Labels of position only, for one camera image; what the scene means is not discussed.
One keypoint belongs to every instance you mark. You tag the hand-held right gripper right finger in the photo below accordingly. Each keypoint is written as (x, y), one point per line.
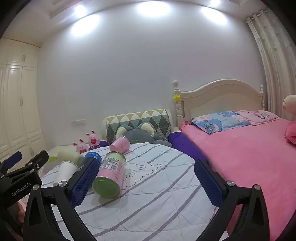
(208, 183)

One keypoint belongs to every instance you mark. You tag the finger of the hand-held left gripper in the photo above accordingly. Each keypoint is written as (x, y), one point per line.
(14, 157)
(37, 160)

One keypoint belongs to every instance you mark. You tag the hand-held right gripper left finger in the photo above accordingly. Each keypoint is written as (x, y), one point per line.
(85, 183)

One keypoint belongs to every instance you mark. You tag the large pink and green cup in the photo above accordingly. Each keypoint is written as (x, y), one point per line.
(111, 172)

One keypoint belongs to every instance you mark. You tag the white paper cup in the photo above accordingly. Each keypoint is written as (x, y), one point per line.
(65, 172)

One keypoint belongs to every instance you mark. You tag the small pink cup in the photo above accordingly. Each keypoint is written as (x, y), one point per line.
(120, 145)

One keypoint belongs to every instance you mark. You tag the cream bedside table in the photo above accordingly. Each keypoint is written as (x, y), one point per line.
(53, 151)

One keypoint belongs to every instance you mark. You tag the blue-lidded can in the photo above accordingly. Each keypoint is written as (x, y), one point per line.
(92, 157)

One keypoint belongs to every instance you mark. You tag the pink bunny plush toy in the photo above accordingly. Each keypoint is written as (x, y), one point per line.
(93, 140)
(81, 146)

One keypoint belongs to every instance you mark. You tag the purple blanket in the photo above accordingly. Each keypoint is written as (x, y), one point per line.
(182, 144)

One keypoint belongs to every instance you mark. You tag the pink bed blanket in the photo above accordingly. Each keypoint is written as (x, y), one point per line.
(249, 157)

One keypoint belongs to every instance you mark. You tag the cream wardrobe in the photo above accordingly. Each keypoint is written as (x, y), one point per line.
(18, 104)

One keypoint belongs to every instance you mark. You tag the blue floral pillow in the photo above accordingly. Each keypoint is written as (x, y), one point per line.
(215, 122)

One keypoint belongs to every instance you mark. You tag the grey plush toy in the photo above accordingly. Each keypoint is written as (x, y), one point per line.
(136, 137)

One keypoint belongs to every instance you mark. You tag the pink printed pillow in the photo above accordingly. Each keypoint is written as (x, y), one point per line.
(259, 115)

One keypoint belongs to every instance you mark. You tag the triangle pattern quilted cushion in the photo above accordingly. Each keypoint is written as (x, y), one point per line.
(138, 117)

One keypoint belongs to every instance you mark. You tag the cream wooden bed headboard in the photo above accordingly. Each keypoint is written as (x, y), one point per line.
(219, 97)

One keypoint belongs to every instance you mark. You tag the yellow star toy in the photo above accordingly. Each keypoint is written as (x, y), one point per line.
(177, 97)

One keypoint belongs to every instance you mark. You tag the pink pig plush toy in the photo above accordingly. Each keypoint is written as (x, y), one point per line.
(290, 103)

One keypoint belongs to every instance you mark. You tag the white lace curtain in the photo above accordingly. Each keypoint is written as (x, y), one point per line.
(272, 58)

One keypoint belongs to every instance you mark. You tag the white curtain rod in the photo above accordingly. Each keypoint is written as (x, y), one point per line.
(261, 13)

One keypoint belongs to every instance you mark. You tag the white wall socket panel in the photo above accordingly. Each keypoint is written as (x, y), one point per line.
(78, 123)

